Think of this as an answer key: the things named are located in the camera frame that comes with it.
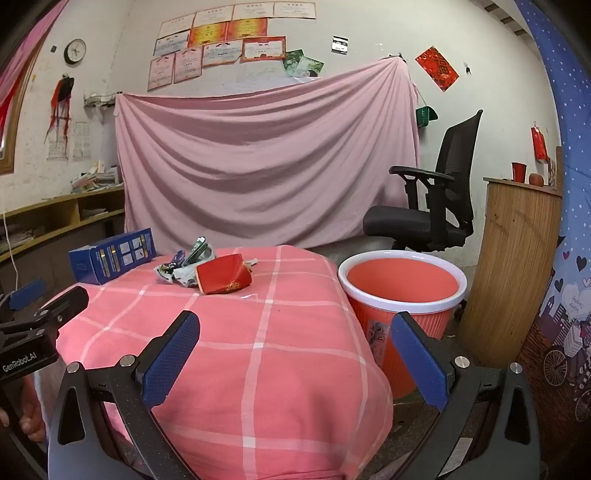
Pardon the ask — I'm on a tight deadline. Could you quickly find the person's left hand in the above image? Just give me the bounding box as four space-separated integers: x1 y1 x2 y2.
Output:
18 376 47 443

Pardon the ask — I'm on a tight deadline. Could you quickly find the pink window curtain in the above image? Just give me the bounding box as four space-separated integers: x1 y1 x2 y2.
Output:
0 0 70 100

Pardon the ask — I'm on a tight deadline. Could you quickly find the wooden window frame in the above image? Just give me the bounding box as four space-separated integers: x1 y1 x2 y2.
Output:
0 41 47 175

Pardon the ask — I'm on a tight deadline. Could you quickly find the wooden cabinet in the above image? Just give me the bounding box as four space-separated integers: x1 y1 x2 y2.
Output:
459 175 564 370

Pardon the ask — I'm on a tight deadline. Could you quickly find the white wall calendar sheet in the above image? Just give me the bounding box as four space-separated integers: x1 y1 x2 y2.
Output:
71 121 92 161
46 124 70 162

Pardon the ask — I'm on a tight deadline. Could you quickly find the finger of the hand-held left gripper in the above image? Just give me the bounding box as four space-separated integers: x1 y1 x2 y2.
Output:
25 285 90 334
0 278 48 319

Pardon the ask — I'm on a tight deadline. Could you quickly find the green wall photo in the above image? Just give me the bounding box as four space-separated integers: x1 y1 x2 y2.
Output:
281 48 303 75
295 55 322 79

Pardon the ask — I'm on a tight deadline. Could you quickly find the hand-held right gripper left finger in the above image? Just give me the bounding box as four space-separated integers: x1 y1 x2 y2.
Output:
47 310 201 480

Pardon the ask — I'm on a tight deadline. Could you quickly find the black office chair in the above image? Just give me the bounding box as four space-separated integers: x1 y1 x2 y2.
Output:
362 109 484 252

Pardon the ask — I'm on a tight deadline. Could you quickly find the white wrapper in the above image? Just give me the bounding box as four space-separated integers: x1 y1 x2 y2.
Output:
172 265 201 288

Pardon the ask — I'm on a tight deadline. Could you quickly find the dark printed small wrapper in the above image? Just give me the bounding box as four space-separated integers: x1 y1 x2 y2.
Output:
154 250 185 278

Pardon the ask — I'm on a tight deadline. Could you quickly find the pink plaid cloth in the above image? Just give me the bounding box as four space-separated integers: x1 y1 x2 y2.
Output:
34 244 393 480

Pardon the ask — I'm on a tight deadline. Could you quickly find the blue dotted curtain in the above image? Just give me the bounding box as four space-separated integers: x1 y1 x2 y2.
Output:
515 0 591 480

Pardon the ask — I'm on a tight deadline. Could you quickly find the silver green wrapper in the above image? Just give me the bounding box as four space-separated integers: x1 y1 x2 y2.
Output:
182 236 217 268

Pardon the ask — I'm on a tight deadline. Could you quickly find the blue cardboard box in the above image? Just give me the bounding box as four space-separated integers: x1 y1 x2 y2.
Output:
68 227 155 285

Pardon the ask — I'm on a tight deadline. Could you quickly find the red hanging ornament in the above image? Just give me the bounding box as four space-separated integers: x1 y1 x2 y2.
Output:
530 122 549 163

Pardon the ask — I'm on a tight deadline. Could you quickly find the wire wall rack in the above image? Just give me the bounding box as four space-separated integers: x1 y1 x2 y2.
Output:
83 91 122 110

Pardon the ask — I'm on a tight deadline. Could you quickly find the stack of newspapers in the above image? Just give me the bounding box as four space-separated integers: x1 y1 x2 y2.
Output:
0 222 35 252

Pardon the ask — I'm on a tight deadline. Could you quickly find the stack of books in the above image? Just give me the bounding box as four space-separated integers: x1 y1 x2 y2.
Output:
70 160 124 193

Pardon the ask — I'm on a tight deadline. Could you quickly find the orange plastic bin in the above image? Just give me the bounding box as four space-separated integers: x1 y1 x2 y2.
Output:
338 249 468 400

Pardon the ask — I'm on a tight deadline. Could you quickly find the pink hanging sheet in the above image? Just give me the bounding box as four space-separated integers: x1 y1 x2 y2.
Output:
113 58 423 252

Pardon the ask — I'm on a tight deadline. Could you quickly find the red wrapper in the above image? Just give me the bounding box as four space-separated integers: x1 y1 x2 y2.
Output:
196 254 252 295

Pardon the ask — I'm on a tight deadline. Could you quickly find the wooden wall shelf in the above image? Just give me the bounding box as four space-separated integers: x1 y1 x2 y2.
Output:
0 185 126 278

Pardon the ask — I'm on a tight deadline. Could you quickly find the round wall clock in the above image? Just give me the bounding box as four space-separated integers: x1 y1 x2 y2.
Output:
63 38 88 65

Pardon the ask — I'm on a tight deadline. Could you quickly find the red paper wall poster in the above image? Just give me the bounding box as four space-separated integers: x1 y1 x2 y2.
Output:
414 45 460 92

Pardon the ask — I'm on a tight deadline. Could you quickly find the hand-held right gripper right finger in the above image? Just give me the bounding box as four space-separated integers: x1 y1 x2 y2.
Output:
390 311 541 480

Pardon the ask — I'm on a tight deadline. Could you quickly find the white cable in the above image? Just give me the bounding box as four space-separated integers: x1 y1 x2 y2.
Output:
2 212 21 287

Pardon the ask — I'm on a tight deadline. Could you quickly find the red black hanging tassel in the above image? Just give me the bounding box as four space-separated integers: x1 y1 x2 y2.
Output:
45 74 75 144

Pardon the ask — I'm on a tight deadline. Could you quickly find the group of wall certificates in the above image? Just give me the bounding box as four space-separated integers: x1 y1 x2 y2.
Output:
147 1 318 92

